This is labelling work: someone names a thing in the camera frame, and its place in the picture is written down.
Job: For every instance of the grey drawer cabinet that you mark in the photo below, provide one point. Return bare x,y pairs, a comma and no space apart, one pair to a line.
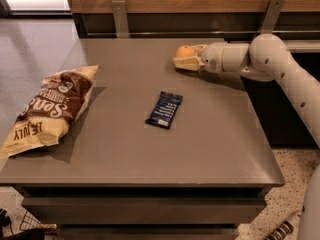
116,177

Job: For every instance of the orange fruit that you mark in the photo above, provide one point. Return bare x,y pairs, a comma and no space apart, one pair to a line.
185,51

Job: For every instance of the white power strip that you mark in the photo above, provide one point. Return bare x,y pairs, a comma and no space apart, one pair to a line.
287,227

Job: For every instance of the metal bracket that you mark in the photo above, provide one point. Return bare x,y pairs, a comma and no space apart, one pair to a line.
271,16
120,18

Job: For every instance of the dark blue snack bar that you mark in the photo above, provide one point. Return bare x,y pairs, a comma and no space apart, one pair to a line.
165,110

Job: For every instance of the brown yellow chips bag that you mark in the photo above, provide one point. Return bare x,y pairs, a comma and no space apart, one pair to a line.
60,101

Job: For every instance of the left metal bracket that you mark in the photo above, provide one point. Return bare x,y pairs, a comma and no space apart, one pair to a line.
120,18

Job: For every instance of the wire basket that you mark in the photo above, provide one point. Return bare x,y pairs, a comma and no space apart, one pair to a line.
28,222

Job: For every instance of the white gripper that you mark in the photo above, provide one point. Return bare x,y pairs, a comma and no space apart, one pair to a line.
211,58

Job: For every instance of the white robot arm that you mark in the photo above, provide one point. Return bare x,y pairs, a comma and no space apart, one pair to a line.
268,58

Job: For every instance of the right metal bracket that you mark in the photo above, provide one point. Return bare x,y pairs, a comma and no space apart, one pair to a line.
271,16

